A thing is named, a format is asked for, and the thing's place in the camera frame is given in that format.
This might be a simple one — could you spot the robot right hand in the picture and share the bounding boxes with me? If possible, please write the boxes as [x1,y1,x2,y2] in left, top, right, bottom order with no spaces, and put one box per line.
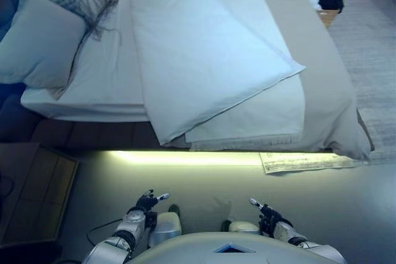
[249,197,285,236]

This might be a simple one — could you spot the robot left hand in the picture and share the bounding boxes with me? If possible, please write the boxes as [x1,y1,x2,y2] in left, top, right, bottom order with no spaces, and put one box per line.
[135,189,171,214]

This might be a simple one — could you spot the bed with beige cover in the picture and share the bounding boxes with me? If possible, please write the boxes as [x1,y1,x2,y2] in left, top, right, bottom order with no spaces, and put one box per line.
[0,0,335,153]

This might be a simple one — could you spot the beige bed blanket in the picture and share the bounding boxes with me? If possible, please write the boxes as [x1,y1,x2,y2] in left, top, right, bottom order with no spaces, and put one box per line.
[184,0,372,161]

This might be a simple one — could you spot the robot torso and legs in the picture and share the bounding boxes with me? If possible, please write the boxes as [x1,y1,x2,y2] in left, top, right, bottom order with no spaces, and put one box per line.
[131,204,313,264]

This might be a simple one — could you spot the wooden bedside table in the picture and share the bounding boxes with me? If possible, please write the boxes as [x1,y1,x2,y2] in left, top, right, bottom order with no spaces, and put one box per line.
[0,142,80,246]

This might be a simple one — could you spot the white mattress with sheet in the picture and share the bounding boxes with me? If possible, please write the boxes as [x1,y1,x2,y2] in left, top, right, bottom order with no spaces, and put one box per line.
[20,0,149,122]

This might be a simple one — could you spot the white folded duvet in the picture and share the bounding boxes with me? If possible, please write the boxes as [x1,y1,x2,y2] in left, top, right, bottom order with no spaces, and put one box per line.
[128,0,307,147]

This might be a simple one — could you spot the grey striped area rug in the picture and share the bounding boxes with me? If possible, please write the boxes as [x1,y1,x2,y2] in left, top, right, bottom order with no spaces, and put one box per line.
[259,0,396,176]

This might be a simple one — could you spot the large pale blue pillow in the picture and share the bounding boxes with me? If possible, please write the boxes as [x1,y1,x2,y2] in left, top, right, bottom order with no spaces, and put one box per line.
[0,0,87,89]

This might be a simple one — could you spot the cardboard box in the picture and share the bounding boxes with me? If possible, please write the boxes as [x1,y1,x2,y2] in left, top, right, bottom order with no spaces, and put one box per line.
[316,9,340,28]

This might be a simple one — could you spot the grey fringed throw pillow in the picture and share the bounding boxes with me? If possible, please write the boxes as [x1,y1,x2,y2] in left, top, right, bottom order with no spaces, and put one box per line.
[46,0,123,42]

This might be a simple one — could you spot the black cloth item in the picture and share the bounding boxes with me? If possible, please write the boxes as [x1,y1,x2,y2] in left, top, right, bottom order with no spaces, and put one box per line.
[318,0,345,14]

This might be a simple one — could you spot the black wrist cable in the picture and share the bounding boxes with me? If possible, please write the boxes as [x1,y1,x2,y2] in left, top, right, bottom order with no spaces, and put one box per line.
[87,218,124,246]

